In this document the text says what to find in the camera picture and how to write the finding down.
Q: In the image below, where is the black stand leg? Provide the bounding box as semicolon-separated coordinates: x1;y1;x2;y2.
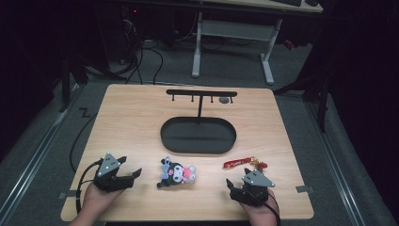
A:
272;73;331;134
58;51;90;113

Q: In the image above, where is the black hook rack with tray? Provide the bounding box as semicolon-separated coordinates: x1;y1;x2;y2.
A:
159;89;239;155

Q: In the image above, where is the metal floor rail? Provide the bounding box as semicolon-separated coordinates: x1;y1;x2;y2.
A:
0;84;83;218
304;99;369;226

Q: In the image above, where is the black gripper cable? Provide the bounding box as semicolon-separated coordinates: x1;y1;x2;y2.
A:
69;111;105;215
263;190;282;226

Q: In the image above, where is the bundle of black cables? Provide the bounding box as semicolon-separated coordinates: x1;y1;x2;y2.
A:
107;6;166;87

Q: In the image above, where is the person's right hand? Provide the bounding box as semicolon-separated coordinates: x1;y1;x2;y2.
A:
239;189;279;221

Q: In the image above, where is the white-legged desk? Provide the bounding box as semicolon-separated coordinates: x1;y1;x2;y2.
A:
191;0;325;86

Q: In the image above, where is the red charm with tassel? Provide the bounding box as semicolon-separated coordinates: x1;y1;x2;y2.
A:
222;156;269;172

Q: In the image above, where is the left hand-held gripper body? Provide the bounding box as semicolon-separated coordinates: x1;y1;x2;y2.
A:
93;152;136;193

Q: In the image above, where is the person's left hand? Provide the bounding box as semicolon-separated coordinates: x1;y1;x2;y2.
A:
81;183;125;218

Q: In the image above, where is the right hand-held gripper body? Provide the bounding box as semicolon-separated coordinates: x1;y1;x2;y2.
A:
230;169;277;208

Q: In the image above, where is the small red object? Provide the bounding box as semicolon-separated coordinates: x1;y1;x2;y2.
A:
282;39;296;52

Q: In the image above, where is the black keyboard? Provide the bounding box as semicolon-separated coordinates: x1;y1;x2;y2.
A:
272;0;303;8

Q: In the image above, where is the black and white plush toy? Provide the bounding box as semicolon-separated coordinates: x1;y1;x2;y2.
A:
156;155;198;189

